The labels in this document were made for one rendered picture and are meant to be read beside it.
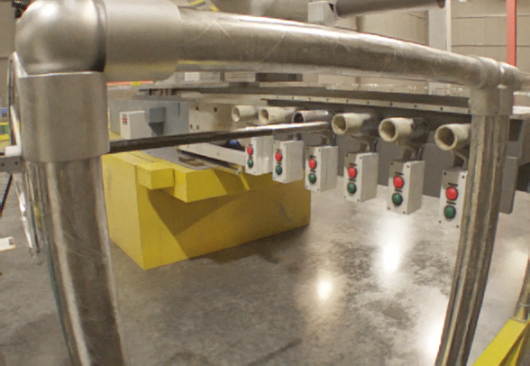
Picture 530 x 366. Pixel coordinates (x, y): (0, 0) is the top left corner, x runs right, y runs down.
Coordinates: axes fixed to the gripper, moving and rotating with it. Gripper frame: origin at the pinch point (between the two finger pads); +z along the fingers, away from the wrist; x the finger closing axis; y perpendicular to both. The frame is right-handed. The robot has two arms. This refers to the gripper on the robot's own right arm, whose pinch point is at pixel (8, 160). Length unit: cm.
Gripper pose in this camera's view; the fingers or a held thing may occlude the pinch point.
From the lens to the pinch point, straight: 77.9
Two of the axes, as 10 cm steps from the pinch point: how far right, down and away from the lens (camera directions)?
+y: 0.0, -9.8, -2.0
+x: -6.3, -1.6, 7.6
